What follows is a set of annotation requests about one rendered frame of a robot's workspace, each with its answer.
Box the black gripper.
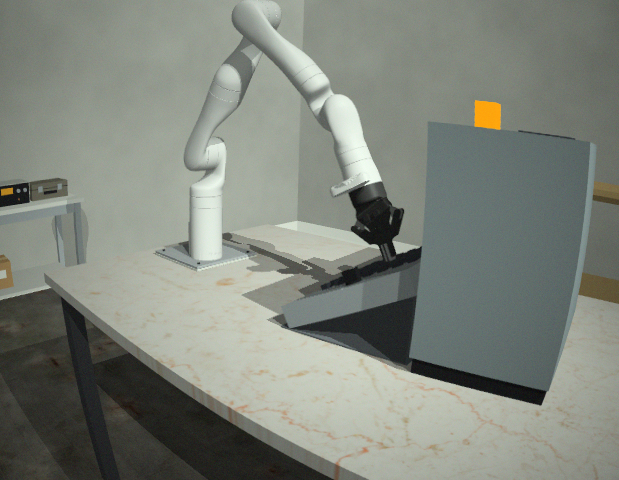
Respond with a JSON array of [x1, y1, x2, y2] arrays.
[[348, 181, 404, 262]]

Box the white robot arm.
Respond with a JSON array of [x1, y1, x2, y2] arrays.
[[184, 0, 382, 261]]

